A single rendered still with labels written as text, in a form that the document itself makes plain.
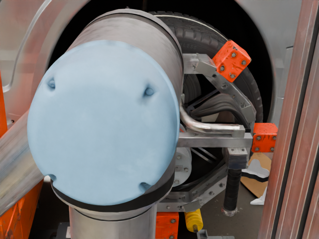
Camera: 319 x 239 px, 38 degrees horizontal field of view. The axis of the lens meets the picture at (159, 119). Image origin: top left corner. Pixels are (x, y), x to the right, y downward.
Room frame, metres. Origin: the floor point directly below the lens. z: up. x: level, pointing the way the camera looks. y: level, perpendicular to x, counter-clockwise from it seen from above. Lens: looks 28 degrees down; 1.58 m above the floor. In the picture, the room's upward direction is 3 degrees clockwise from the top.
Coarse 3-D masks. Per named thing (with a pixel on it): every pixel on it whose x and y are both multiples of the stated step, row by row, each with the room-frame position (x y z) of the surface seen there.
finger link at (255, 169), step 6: (252, 162) 1.11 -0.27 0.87; (258, 162) 1.11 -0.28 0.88; (252, 168) 1.11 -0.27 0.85; (258, 168) 1.10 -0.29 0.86; (246, 174) 1.11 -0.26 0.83; (252, 174) 1.10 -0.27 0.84; (258, 174) 1.10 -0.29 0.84; (264, 174) 1.09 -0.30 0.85; (258, 180) 1.09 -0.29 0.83; (264, 180) 1.09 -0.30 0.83
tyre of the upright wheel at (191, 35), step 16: (160, 16) 1.47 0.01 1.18; (192, 16) 1.54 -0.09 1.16; (176, 32) 1.33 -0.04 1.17; (192, 32) 1.34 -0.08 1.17; (208, 32) 1.43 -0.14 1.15; (192, 48) 1.32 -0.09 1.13; (208, 48) 1.33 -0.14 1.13; (240, 80) 1.33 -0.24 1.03; (256, 96) 1.34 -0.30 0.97; (256, 112) 1.34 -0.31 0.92
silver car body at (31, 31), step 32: (0, 0) 1.44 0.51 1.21; (32, 0) 1.44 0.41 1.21; (64, 0) 1.43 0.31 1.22; (256, 0) 1.48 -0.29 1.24; (288, 0) 1.49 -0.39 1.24; (0, 32) 1.44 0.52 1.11; (32, 32) 1.42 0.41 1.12; (288, 32) 1.49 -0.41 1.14; (0, 64) 1.43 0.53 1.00; (32, 64) 1.42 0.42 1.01; (288, 64) 1.49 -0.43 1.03; (32, 96) 1.42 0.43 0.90
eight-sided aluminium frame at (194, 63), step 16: (192, 64) 1.24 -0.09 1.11; (208, 64) 1.24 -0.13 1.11; (208, 80) 1.24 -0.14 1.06; (224, 80) 1.25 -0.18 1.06; (240, 96) 1.25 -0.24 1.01; (208, 176) 1.30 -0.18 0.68; (224, 176) 1.25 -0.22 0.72; (176, 192) 1.29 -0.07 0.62; (192, 192) 1.28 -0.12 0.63; (208, 192) 1.25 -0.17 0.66; (160, 208) 1.23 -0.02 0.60; (176, 208) 1.24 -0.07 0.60; (192, 208) 1.24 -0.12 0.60
